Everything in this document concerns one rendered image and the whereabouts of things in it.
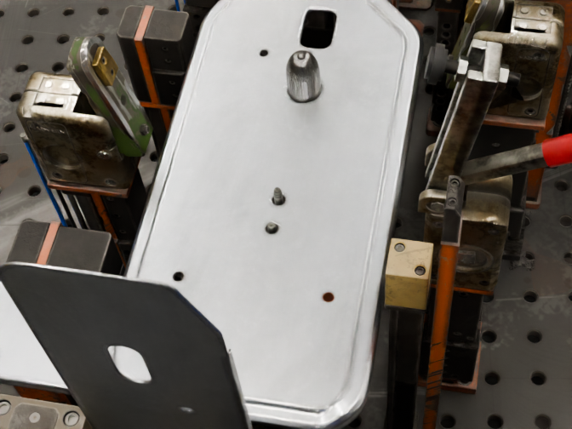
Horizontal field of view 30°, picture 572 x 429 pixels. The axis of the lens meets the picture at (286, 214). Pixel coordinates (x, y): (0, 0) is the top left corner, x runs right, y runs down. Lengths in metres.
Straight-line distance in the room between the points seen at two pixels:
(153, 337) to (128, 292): 0.05
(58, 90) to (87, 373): 0.40
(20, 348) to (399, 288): 0.32
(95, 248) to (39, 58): 0.58
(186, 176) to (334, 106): 0.15
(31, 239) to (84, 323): 0.41
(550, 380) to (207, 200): 0.45
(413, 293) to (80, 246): 0.31
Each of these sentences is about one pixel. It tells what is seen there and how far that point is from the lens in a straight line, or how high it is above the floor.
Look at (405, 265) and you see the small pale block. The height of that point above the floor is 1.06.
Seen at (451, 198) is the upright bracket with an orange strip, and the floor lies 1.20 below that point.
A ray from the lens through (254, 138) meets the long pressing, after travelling 0.99.
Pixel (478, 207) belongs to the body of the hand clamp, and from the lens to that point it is 0.88.
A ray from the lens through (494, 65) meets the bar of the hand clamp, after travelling 0.76.
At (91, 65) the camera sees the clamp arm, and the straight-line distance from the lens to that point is 0.93.
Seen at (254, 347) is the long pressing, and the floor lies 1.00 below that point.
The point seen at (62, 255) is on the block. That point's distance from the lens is 0.98.
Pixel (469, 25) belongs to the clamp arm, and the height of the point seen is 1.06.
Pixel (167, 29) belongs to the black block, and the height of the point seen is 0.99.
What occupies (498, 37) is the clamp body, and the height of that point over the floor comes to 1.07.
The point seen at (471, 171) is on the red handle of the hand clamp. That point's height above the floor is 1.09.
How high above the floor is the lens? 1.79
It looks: 58 degrees down
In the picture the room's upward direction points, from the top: 8 degrees counter-clockwise
